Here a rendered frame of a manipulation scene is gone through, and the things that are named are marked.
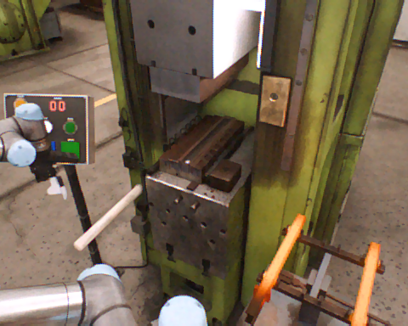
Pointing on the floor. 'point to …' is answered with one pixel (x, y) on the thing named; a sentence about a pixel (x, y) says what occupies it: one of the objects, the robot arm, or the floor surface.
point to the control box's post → (82, 209)
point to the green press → (19, 29)
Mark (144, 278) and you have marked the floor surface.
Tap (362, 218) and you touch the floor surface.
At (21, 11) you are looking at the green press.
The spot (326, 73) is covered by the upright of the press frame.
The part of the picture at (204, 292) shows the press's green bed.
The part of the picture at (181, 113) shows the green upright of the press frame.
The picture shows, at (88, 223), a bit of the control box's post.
